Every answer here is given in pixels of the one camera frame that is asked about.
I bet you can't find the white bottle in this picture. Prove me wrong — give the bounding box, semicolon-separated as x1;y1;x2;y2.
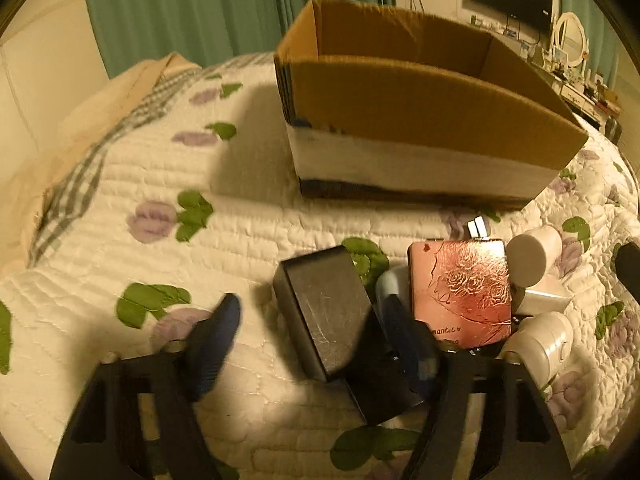
499;312;574;388

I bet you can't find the white cylindrical jar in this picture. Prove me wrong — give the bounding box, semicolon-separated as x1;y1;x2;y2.
506;224;562;288

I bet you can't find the black rectangular box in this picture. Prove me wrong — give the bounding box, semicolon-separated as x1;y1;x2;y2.
272;245;371;382

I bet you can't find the white small container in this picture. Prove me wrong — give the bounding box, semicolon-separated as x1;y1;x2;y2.
511;274;573;316

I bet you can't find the white dressing table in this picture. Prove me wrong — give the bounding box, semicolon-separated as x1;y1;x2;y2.
528;58;620;133

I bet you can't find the light blue case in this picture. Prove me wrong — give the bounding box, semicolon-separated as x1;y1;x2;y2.
375;266;411;310

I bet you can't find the green right curtain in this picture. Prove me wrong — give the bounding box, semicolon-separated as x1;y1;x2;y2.
561;0;620;89

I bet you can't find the white oval vanity mirror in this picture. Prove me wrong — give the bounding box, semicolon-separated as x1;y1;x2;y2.
551;12;588;68

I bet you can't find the white floral quilt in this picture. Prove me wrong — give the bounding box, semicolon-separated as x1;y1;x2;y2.
1;58;639;479

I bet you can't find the brown cardboard box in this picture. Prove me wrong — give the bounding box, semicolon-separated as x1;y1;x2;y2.
274;0;588;209

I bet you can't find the beige pillow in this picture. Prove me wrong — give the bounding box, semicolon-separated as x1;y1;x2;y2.
0;52;202;276

